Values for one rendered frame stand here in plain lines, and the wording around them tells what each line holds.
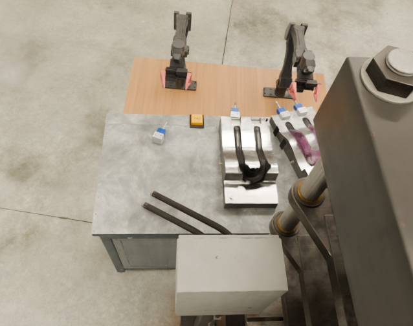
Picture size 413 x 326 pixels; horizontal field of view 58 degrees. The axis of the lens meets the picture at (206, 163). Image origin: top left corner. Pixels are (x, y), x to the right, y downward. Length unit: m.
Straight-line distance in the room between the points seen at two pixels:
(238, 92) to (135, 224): 1.00
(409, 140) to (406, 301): 0.26
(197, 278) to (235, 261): 0.11
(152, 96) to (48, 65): 1.61
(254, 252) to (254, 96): 1.35
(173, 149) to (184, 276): 1.06
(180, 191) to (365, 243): 1.30
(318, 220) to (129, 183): 1.08
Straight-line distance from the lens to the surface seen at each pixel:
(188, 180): 1.90
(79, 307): 2.58
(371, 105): 0.71
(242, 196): 1.82
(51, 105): 3.34
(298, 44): 1.99
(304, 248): 1.32
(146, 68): 2.37
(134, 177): 1.92
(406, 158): 0.67
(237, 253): 1.07
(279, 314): 1.78
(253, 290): 1.06
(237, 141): 1.96
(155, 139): 1.99
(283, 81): 2.19
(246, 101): 2.24
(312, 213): 1.10
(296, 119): 2.16
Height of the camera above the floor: 2.48
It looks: 59 degrees down
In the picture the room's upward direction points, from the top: 9 degrees clockwise
